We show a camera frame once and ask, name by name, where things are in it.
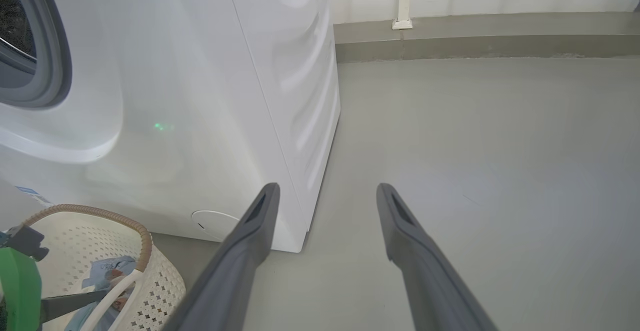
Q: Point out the round white filter cover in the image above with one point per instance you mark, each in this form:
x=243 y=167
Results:
x=212 y=223

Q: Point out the blue patterned garment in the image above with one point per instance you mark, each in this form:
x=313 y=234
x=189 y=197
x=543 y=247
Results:
x=107 y=271

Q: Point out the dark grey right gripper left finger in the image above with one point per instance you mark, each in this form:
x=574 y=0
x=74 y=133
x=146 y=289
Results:
x=235 y=271

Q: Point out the blue energy label sticker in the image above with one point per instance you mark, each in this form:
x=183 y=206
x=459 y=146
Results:
x=32 y=195

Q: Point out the cream perforated laundry basket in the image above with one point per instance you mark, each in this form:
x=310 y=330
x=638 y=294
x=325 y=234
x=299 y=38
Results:
x=160 y=291

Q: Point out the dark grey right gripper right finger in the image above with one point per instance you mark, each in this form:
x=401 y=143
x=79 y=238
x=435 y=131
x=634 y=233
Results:
x=430 y=281

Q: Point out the grey rubber door gasket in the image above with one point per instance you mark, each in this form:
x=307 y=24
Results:
x=55 y=71

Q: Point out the white front-load washing machine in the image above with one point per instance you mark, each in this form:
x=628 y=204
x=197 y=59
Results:
x=200 y=96

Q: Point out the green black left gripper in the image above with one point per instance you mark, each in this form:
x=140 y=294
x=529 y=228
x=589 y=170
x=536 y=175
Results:
x=20 y=291

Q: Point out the perforated steel washer drum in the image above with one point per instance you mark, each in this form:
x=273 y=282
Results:
x=12 y=26

